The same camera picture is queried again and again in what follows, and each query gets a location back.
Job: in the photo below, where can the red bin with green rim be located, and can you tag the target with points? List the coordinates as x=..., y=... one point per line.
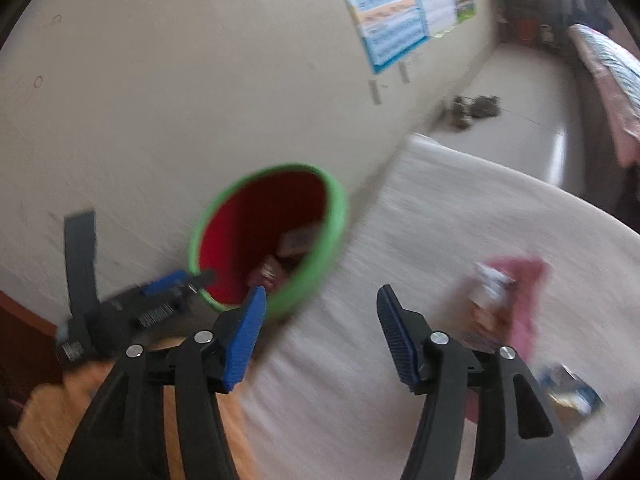
x=260, y=210

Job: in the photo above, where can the white and blue wrapper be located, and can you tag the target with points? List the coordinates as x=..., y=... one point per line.
x=570, y=390

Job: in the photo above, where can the blue striped wall poster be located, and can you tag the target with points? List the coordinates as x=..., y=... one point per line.
x=385, y=15

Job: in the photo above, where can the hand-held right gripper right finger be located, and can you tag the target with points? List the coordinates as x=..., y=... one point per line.
x=397, y=340

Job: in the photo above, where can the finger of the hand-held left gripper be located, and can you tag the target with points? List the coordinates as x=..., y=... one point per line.
x=165, y=282

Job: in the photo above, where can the pink bed sheet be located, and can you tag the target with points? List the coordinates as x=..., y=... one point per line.
x=627, y=130

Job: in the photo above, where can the pink snack wrapper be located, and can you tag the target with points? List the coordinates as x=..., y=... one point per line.
x=525, y=285

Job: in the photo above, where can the white cloth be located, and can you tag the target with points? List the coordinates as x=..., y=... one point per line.
x=450, y=210

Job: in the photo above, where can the red bag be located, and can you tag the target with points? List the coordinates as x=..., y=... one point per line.
x=527, y=30

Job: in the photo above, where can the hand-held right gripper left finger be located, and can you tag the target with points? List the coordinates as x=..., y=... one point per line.
x=245, y=345

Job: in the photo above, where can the white wall socket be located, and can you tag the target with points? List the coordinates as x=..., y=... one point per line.
x=404, y=72
x=376, y=92

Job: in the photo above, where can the dark brown wooden furniture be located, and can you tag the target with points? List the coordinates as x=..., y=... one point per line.
x=25, y=360

